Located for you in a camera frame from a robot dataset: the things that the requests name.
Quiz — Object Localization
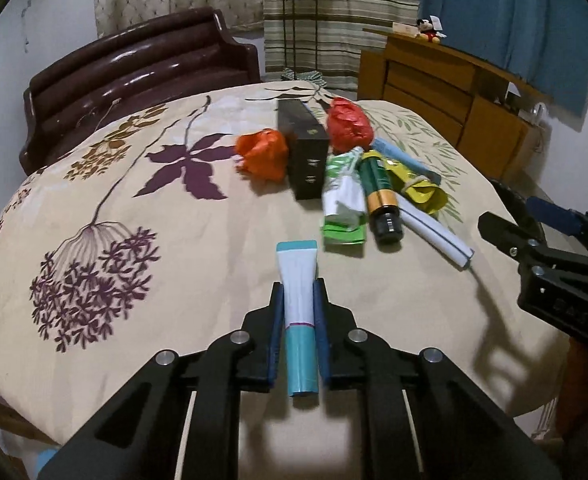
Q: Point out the red plastic bag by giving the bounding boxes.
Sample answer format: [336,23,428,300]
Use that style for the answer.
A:
[325,97,376,155]

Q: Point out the wooden cabinet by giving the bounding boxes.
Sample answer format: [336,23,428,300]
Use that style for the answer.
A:
[356,27,555,181]

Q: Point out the floral tablecloth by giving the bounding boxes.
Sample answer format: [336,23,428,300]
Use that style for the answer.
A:
[0,80,575,446]

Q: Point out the blue curtain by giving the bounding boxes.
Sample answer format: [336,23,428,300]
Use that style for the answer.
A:
[418,0,588,133]

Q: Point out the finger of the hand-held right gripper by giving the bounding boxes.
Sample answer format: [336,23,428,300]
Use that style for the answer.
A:
[489,179,588,261]
[477,211,545,266]

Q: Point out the dark brown leather sofa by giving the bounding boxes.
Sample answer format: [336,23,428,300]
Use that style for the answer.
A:
[19,6,262,176]

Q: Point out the checkered cloth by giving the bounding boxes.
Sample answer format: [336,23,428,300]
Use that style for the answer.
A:
[280,67,327,86]

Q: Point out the green bottle with black cap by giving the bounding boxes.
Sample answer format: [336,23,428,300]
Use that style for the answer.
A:
[359,150,405,245]

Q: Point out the orange plastic bag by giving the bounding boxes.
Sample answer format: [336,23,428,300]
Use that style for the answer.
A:
[234,129,290,182]

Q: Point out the mouse plush toy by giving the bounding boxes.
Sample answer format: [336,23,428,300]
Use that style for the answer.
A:
[415,16,447,45]

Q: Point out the white and teal tube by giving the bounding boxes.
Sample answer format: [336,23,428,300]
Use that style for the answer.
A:
[275,240,321,399]

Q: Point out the striped curtain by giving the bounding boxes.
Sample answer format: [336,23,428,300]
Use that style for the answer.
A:
[263,0,422,93]

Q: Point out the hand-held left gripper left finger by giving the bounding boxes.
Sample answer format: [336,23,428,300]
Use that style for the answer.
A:
[36,282,285,480]

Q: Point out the light wooden chair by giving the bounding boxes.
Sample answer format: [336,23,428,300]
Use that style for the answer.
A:
[0,377,57,480]

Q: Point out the green and white packet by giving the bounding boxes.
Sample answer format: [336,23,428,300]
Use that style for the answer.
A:
[320,149,370,246]

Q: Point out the black box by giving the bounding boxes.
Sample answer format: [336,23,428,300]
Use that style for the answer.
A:
[277,99,331,202]

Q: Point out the brown wooden furniture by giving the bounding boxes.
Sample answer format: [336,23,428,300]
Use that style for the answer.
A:
[556,335,588,438]

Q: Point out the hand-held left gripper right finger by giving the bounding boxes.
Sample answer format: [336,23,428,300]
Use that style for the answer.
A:
[312,279,562,480]

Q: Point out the yellow packet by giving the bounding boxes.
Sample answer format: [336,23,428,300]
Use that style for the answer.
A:
[381,157,447,216]

